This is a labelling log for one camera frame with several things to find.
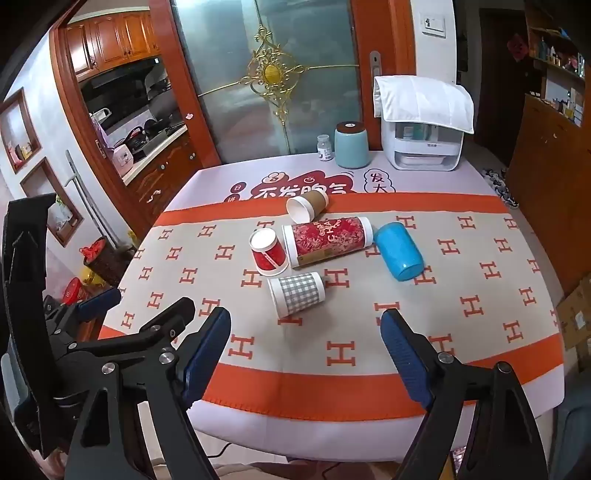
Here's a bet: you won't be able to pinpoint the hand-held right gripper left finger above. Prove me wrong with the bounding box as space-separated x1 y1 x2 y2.
64 306 232 480

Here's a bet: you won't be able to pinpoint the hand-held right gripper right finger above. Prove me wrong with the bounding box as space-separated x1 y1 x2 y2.
379 308 549 480

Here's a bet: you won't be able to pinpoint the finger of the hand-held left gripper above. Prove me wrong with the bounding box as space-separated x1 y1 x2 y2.
44 287 123 343
59 296 197 366

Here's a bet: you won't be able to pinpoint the blue plastic cup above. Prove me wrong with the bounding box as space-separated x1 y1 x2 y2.
373 222 426 281

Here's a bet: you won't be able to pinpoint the grey checked paper cup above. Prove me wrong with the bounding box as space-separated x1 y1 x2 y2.
269 271 326 318

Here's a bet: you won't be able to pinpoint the red paper cup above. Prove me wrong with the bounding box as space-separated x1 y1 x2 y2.
249 229 290 278

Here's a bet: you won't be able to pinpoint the brown paper cup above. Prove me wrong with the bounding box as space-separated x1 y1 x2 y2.
286 188 330 222

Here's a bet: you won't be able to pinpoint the red round gift box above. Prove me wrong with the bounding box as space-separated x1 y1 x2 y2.
61 277 95 306

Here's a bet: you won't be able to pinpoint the dark basket with red ribbon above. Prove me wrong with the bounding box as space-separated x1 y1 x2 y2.
79 235 137 288

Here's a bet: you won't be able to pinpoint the mop pole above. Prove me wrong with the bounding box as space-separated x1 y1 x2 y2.
65 150 114 250

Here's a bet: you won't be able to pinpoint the orange patterned blanket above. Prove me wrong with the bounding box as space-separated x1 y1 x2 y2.
98 193 567 411

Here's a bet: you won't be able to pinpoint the red floral tall canister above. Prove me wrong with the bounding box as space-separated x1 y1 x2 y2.
281 216 375 270

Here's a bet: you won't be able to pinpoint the wooden kitchen base cabinet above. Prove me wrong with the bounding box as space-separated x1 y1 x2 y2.
122 127 204 217

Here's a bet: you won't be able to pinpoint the pink kitchen appliance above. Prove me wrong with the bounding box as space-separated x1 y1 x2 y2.
112 145 136 178

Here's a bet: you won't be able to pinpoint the pink printed tablecloth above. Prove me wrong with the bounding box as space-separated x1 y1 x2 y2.
134 150 567 464

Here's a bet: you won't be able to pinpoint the cardboard box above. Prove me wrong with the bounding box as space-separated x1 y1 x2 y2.
554 277 591 370

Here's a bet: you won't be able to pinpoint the black wok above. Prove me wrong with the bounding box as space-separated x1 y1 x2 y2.
141 117 172 139

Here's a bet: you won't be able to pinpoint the pair of patterned shoes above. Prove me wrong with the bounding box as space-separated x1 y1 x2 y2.
480 167 520 209

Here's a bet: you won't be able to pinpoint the white countertop appliance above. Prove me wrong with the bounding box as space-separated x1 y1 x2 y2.
380 117 464 172

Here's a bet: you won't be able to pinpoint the teal jar with brown lid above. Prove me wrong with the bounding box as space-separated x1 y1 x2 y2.
334 122 370 169

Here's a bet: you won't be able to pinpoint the range hood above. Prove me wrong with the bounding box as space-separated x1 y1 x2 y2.
81 55 163 100

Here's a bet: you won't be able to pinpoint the wooden side cabinet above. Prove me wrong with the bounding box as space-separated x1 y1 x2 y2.
505 92 591 298

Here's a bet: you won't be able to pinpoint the white folded towel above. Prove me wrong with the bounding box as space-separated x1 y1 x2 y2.
373 75 475 134

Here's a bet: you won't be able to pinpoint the frosted glass door gold ornament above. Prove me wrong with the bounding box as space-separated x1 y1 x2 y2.
170 0 362 164

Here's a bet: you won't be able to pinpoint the shelf with bottles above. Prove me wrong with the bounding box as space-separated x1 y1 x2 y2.
526 9 589 127

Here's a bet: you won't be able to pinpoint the wooden wall niche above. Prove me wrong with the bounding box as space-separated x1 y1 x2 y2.
0 87 42 175
19 157 85 247

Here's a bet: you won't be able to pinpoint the wooden kitchen wall cabinets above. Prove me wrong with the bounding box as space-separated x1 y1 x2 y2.
62 10 162 84

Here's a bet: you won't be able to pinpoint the red wall ornament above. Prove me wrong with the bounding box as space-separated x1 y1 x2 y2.
506 33 529 62

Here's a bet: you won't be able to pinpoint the white wall switch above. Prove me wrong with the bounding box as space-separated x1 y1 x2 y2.
419 11 448 38

